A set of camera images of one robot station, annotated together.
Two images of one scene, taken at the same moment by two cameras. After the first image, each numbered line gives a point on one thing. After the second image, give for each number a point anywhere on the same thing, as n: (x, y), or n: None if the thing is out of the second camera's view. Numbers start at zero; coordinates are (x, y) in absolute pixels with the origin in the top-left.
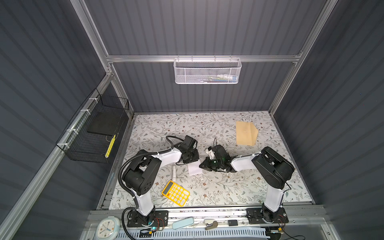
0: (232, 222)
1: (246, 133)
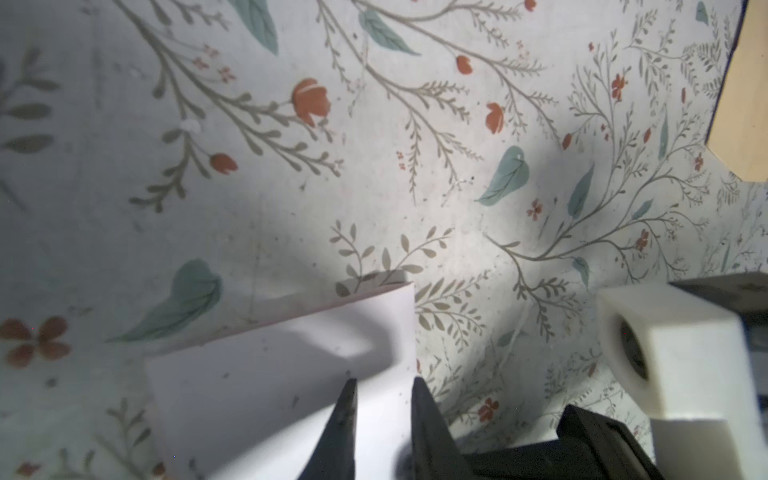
0: None
1: (738, 134)
